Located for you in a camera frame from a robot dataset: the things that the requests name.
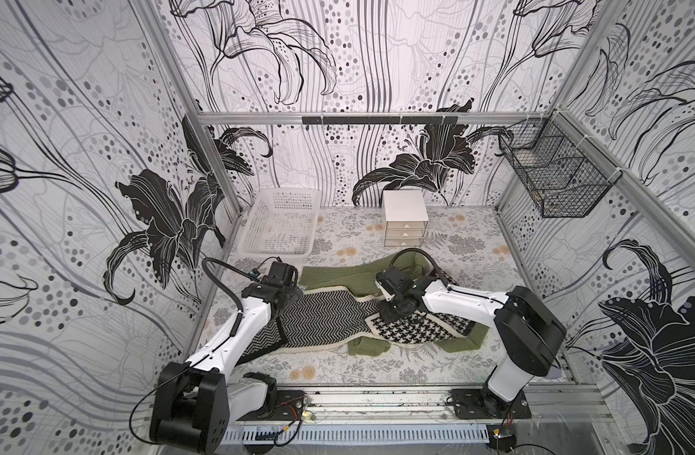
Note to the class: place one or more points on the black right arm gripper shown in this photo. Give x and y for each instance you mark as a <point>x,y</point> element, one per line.
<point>398,304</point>

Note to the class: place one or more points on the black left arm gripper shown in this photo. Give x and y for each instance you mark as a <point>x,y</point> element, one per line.
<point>292,294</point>

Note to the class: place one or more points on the black white patterned knit scarf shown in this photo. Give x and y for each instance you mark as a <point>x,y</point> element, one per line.
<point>330,317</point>

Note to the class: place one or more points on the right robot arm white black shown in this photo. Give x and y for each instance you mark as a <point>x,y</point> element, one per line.
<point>530,333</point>

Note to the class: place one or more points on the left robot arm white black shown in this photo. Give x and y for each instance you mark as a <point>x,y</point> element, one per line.
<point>193,402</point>

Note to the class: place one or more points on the green knit scarf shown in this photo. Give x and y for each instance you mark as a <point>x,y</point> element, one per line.
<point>360,281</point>

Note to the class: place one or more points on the white plastic perforated basket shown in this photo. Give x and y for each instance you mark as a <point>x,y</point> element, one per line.
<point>282,222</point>

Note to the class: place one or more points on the white small drawer box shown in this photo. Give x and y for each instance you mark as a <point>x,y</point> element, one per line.
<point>405,219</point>

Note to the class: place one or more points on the small black electronics box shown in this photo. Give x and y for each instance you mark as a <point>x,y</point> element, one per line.
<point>502,439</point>

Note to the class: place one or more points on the white slotted cable duct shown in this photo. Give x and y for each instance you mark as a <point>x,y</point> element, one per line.
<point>357,435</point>

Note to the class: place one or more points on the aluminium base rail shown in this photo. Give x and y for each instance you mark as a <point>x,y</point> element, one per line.
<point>401,404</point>

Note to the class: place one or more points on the black hook rail on wall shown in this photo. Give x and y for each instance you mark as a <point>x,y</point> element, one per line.
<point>375,120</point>

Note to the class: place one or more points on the black wire wall basket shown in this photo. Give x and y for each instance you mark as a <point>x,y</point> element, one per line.
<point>561,170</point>

